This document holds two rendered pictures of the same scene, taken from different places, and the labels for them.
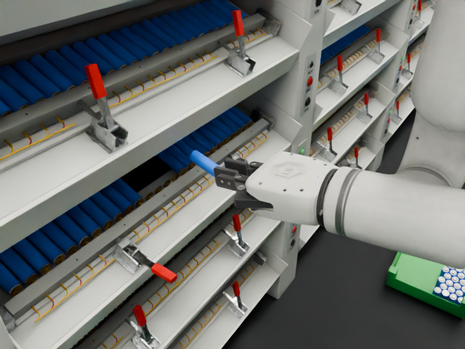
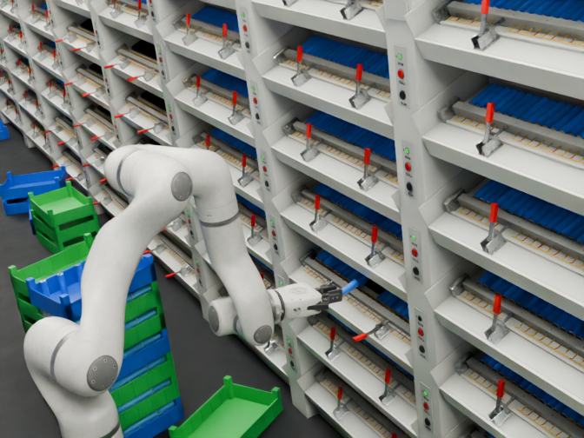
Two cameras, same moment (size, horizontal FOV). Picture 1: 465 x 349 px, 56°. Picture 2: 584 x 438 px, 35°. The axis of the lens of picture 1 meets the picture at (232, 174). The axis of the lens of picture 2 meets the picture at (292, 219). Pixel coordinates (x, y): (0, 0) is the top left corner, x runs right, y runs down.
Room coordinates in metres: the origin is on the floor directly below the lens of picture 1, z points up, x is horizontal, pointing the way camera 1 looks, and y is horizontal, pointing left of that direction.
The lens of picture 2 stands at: (1.47, -1.81, 1.65)
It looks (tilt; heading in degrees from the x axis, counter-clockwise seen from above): 23 degrees down; 120
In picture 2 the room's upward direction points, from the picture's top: 7 degrees counter-clockwise
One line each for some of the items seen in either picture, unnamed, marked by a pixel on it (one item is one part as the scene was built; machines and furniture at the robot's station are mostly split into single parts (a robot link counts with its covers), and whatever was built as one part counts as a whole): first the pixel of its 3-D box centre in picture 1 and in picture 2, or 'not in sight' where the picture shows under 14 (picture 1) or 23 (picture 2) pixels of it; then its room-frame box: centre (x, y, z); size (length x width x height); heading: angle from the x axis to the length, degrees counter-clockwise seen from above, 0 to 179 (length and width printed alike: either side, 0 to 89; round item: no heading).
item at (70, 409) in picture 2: not in sight; (69, 375); (0.22, -0.61, 0.67); 0.19 x 0.12 x 0.24; 162
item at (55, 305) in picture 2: not in sight; (91, 279); (-0.24, 0.00, 0.52); 0.30 x 0.20 x 0.08; 72
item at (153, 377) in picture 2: not in sight; (113, 374); (-0.24, 0.00, 0.20); 0.30 x 0.20 x 0.08; 72
